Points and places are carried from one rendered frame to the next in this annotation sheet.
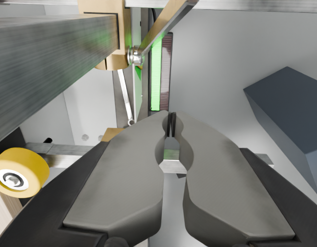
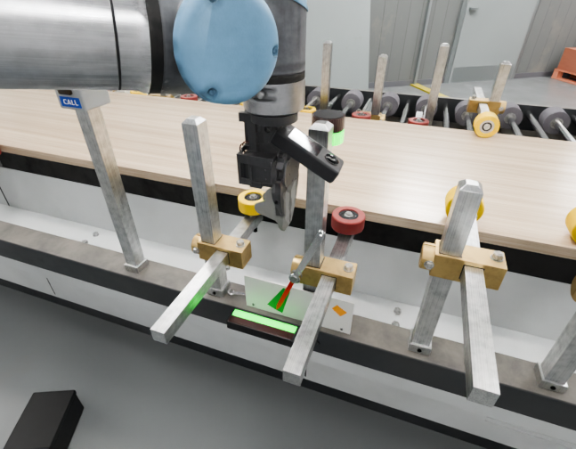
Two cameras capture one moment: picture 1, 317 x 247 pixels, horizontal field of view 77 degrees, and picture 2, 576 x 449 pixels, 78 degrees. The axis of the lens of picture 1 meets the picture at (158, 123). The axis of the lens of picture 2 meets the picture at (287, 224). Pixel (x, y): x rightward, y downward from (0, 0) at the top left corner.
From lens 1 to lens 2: 0.57 m
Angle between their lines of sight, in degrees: 50
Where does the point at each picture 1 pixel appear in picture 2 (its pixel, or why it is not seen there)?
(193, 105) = not seen: outside the picture
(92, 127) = (233, 276)
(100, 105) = not seen: hidden behind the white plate
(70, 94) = (270, 274)
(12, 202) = (233, 191)
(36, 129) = (263, 232)
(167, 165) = (209, 268)
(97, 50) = (309, 235)
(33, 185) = (245, 201)
